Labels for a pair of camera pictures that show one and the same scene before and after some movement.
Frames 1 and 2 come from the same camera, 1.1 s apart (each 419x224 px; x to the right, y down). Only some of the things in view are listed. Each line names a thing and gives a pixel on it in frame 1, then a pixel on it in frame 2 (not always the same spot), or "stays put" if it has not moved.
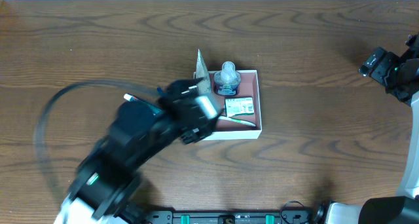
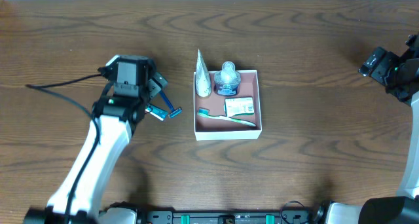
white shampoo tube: x=201 y=72 stays put
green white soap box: x=238 y=106 stays put
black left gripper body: x=191 y=111 to x=156 y=84
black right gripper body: x=378 y=65 stays put
